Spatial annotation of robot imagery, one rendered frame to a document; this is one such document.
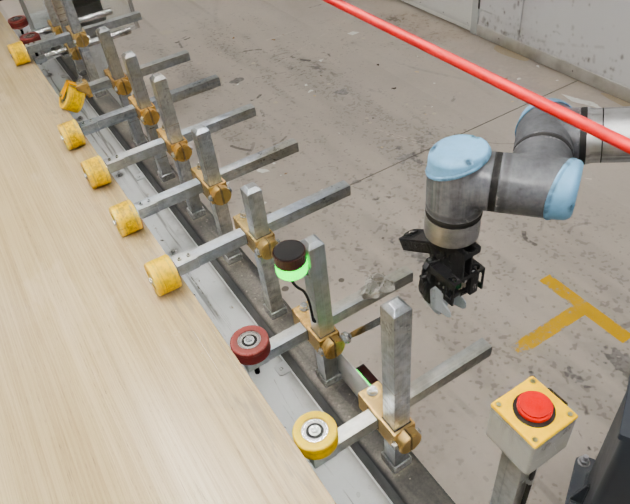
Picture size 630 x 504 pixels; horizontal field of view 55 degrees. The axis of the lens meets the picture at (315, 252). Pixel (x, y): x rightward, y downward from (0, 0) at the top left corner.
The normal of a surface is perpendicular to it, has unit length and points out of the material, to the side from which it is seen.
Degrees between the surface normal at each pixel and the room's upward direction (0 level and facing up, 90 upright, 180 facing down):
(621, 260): 0
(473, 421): 0
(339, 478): 0
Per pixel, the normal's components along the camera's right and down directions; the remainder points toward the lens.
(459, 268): -0.84, 0.42
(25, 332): -0.09, -0.73
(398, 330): 0.53, 0.54
